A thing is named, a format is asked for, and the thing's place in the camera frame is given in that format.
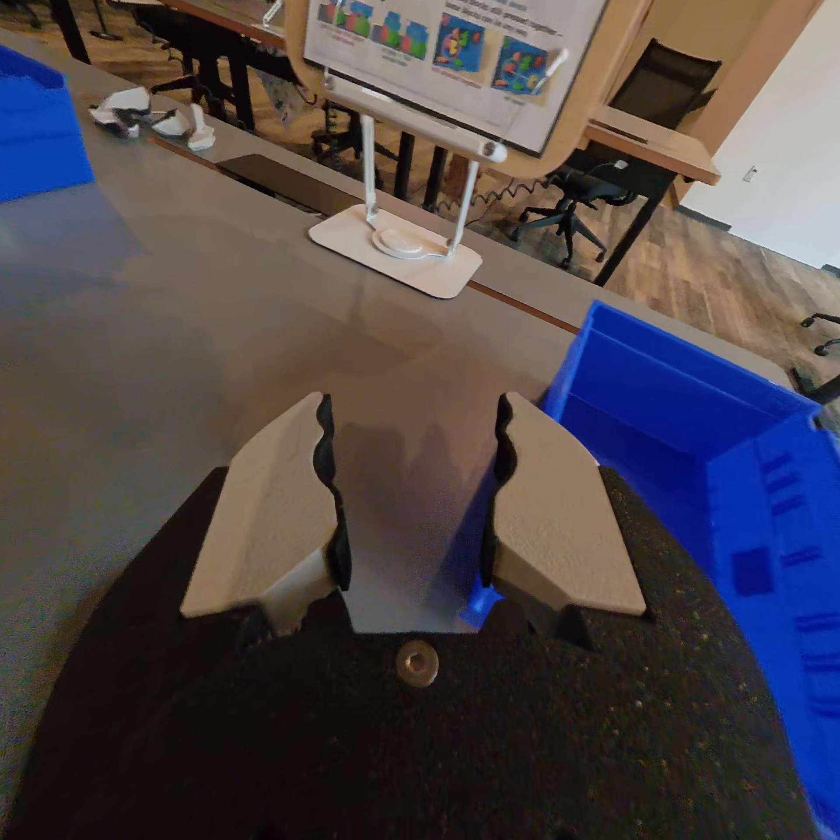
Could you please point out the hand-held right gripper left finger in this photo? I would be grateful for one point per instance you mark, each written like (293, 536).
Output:
(263, 525)

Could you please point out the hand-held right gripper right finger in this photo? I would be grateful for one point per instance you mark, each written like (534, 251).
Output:
(565, 525)

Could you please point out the blue plastic storage bin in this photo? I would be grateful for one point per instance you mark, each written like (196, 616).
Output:
(775, 565)

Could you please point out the blue bin with white label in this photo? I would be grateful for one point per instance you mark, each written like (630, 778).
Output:
(40, 131)

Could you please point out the black office chair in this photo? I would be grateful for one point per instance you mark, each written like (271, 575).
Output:
(670, 79)
(824, 355)
(584, 190)

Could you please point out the wooden background desk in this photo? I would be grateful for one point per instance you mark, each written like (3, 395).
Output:
(656, 145)
(223, 40)

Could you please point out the printed instruction sheet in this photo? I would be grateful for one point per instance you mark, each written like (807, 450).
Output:
(460, 53)

